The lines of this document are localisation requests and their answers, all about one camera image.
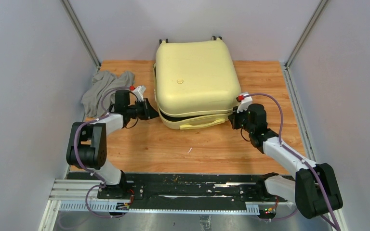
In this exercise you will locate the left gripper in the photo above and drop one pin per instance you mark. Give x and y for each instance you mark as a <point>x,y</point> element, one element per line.
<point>149,111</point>

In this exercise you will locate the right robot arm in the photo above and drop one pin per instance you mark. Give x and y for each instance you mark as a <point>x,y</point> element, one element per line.
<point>313,187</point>

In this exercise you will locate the grey crumpled cloth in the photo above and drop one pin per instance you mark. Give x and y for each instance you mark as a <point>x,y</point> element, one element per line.
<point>94,100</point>

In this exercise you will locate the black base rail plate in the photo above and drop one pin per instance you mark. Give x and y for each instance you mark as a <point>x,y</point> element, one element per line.
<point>164,191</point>

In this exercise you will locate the cream suitcase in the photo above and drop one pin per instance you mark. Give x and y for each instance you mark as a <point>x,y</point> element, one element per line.
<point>195,83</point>

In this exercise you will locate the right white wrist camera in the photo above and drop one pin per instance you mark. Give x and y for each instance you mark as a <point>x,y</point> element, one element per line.
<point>245,100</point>

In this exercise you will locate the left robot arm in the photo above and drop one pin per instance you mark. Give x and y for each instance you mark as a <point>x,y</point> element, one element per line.
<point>87,146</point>

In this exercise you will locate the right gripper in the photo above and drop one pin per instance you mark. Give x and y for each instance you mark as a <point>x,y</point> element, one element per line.
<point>233,118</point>

